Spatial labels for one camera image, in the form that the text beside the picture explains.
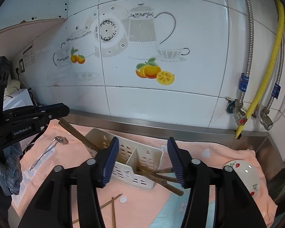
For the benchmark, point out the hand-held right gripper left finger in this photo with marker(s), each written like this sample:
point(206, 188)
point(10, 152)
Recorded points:
point(110, 163)

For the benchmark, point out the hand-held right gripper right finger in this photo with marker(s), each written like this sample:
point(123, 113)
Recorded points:
point(174, 163)

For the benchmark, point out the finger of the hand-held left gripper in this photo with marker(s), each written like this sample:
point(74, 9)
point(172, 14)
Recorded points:
point(57, 111)

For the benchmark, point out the wooden chopstick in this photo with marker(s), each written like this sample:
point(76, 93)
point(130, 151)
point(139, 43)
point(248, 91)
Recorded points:
point(73, 127)
point(71, 130)
point(113, 213)
point(171, 189)
point(168, 178)
point(165, 170)
point(111, 200)

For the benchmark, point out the cream plastic utensil basket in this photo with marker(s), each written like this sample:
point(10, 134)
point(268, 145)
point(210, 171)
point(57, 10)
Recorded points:
point(123, 171)

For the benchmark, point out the person's left hand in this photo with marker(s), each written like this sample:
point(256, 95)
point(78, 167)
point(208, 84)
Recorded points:
point(7, 171)

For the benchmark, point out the cream cloth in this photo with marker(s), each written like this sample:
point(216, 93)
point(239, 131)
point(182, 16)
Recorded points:
point(13, 86)

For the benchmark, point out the white appliance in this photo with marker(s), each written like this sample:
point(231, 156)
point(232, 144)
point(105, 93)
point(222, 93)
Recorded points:
point(17, 101)

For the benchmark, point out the metal slotted spoon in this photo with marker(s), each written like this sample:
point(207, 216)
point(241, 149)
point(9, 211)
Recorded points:
point(46, 150)

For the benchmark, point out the peach towel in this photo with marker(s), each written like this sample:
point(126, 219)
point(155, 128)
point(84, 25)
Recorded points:
point(68, 154)

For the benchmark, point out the white floral bowl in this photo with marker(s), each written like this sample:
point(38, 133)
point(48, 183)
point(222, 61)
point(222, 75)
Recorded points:
point(245, 173)

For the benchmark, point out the steel angle valve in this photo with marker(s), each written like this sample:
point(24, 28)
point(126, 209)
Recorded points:
point(266, 121)

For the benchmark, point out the wall power socket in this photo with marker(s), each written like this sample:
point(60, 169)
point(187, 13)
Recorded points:
point(20, 66)

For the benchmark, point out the wall label sticker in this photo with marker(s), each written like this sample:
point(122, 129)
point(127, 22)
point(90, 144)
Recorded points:
point(29, 55)

